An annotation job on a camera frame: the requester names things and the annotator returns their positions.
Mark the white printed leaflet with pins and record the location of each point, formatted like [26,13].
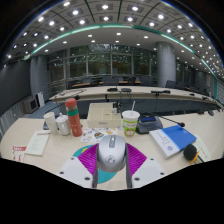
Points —
[38,142]

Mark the blue and white book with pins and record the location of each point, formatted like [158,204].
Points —
[173,138]

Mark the white lidded mug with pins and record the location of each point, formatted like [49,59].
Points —
[63,125]

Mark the red bottle with green band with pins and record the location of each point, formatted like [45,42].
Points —
[74,118]

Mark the grey box monitor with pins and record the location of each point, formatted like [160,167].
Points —
[30,105]

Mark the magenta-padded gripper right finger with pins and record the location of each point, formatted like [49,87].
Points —
[138,160]

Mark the dark office chairs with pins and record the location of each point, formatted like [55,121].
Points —
[110,81]

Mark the silver grey computer mouse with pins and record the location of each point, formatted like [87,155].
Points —
[111,153]

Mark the curved conference desk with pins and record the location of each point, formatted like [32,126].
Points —
[140,95]

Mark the green printed paper cup with straw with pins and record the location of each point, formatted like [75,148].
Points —
[130,123]

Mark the tall white paper cup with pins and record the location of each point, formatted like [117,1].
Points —
[51,123]

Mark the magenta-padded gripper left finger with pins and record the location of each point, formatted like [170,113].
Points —
[85,160]

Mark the colourful sticker sheet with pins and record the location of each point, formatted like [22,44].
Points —
[93,135]

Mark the round ceiling lights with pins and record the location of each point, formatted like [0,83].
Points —
[105,7]

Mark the round teal cartoon mouse pad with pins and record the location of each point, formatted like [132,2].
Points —
[106,177]

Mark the white booklet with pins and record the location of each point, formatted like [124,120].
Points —
[203,148]

